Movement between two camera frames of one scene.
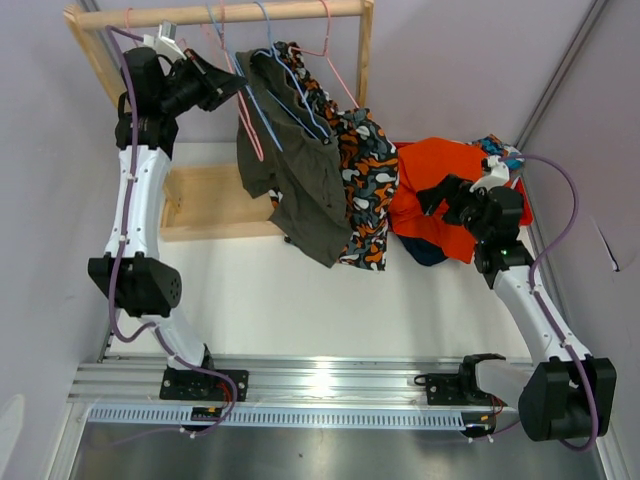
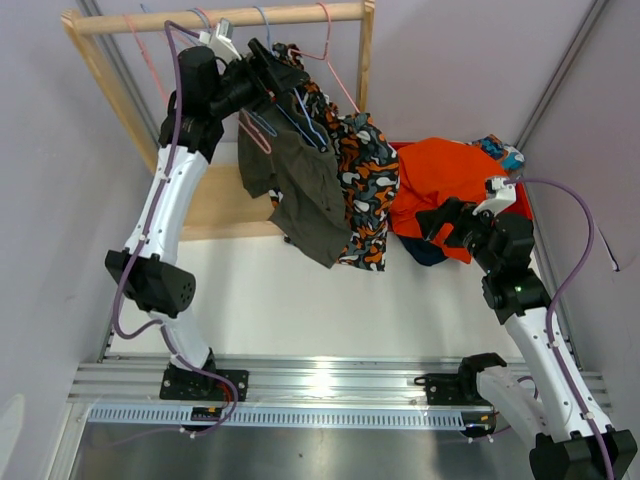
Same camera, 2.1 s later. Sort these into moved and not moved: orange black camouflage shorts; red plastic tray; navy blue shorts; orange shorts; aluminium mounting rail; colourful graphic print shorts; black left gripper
Moved: black left gripper
Not moved: aluminium mounting rail; red plastic tray; orange shorts; colourful graphic print shorts; orange black camouflage shorts; navy blue shorts
